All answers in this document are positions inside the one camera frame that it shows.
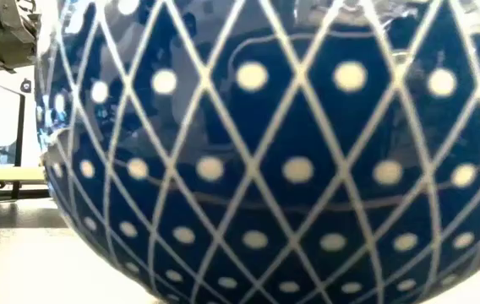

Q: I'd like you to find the dark blue diamond-pattern bowl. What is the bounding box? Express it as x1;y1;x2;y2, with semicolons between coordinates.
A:
33;0;480;304

